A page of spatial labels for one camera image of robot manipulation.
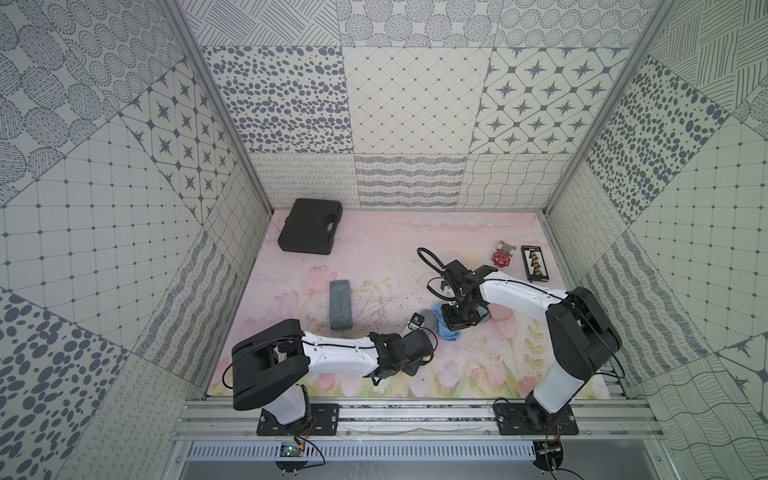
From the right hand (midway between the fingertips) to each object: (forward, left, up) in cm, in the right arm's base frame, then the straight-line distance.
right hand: (454, 329), depth 87 cm
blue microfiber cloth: (-1, +3, +3) cm, 5 cm away
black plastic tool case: (+39, +50, +3) cm, 64 cm away
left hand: (-9, +10, -1) cm, 13 cm away
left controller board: (-29, +42, -4) cm, 52 cm away
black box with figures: (+25, -32, -2) cm, 41 cm away
